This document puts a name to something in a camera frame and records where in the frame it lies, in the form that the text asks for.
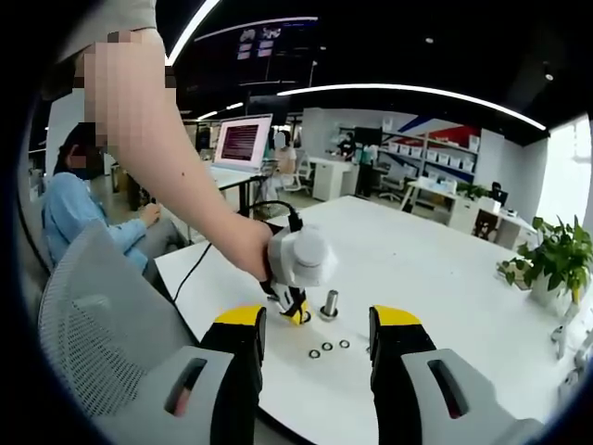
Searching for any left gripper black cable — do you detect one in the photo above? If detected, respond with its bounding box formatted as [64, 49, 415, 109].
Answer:
[171, 199, 305, 305]

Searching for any ceiling light strip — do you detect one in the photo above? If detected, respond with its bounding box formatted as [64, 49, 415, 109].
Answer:
[276, 83, 548, 133]
[164, 0, 223, 66]

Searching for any person's grey shirt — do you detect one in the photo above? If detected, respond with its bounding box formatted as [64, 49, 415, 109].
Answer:
[57, 0, 166, 64]

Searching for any grey mesh office chair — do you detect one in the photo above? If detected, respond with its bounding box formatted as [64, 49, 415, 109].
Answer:
[36, 220, 200, 421]

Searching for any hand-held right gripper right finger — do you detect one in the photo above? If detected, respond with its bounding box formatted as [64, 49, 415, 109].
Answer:
[369, 304, 547, 445]

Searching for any shelf with white bins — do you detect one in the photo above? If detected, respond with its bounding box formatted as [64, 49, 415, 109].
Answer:
[379, 115, 481, 186]

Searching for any open white laptop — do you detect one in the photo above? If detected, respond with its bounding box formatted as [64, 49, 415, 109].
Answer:
[210, 113, 274, 175]

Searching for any person's left hand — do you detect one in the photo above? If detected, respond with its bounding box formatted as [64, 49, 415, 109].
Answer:
[216, 211, 279, 284]

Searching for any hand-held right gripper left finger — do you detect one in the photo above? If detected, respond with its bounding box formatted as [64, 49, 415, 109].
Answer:
[95, 304, 269, 445]

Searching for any white office chair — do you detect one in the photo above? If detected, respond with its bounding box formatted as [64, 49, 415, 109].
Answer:
[282, 155, 312, 194]

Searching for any white office desk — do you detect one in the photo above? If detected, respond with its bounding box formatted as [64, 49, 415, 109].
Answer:
[400, 178, 538, 247]

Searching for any green potted plant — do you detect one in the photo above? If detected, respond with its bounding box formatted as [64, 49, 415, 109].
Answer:
[502, 215, 593, 307]

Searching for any white handheld controller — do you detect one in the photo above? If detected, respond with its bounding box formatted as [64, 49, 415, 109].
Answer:
[550, 319, 581, 359]

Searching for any metal threaded stud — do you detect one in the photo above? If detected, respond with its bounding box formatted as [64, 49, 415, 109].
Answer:
[319, 289, 341, 322]

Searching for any office window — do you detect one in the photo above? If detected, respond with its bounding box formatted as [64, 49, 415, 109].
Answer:
[549, 115, 593, 223]

